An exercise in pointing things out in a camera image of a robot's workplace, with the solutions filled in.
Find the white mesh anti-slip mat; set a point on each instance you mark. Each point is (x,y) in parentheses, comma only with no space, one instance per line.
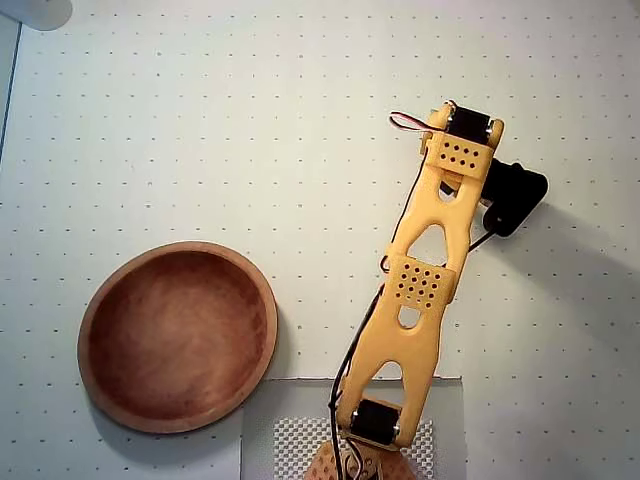
(295,445)

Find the grey base plate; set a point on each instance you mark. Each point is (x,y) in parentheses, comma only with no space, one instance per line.
(260,400)

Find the round wooden bowl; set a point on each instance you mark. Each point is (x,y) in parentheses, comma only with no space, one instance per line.
(175,340)

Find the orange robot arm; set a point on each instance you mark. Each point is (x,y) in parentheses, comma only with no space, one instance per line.
(390,340)

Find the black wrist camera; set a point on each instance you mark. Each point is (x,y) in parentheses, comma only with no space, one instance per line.
(515,195)

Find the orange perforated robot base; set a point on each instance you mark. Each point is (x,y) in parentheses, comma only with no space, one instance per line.
(395,465)

